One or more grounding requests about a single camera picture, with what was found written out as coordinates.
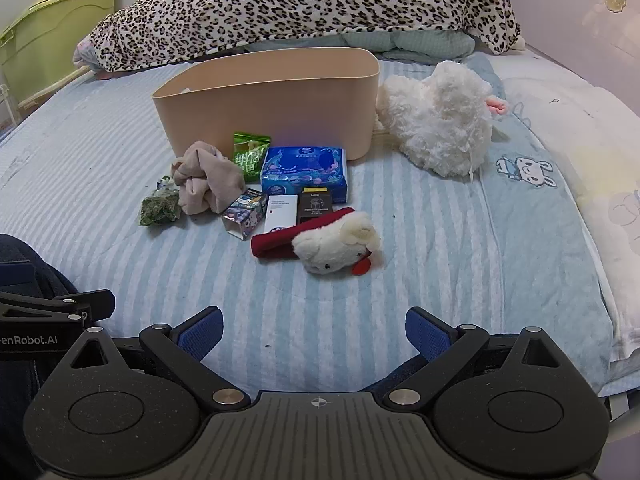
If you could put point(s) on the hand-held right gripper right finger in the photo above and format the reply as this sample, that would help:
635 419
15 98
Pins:
428 333

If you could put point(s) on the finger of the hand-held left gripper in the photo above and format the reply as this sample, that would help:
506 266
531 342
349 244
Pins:
75 305

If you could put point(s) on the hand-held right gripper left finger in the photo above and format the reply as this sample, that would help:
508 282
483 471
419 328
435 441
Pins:
201 334

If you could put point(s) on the person's dark jeans leg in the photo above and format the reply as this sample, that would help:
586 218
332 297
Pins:
45 270

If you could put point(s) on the light blue striped bed sheet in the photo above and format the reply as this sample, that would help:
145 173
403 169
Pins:
150 270

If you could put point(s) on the small purple cartoon carton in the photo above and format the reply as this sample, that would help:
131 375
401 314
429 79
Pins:
244 215

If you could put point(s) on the clear packet of green leaves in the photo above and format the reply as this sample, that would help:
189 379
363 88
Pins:
159 207

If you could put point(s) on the white lamb plush red scarf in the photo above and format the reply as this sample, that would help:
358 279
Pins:
327 245

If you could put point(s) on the small white box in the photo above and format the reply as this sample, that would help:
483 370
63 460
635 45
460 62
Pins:
280 212

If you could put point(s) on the beige crumpled cloth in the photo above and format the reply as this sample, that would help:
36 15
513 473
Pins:
210 180

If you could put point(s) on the small black box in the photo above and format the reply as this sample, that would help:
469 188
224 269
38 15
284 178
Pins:
315 206

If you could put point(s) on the green snack packet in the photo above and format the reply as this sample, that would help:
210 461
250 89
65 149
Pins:
247 157

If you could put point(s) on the blue tissue pack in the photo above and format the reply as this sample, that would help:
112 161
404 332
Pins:
305 172

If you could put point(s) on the large white plush toy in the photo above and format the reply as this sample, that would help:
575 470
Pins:
435 115

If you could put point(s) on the beige plastic storage bin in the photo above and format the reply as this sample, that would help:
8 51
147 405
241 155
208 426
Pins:
275 110

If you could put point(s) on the pink floral cloth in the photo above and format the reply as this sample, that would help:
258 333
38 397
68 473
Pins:
85 55

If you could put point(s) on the green plastic storage box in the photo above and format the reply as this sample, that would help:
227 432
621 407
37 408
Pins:
50 35

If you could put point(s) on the teal folded blanket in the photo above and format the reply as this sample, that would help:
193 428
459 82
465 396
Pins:
415 45

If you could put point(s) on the leopard print blanket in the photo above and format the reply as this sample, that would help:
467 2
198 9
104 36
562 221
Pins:
300 0

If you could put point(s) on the flower wall sticker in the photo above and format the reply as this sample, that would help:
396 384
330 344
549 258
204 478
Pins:
615 1

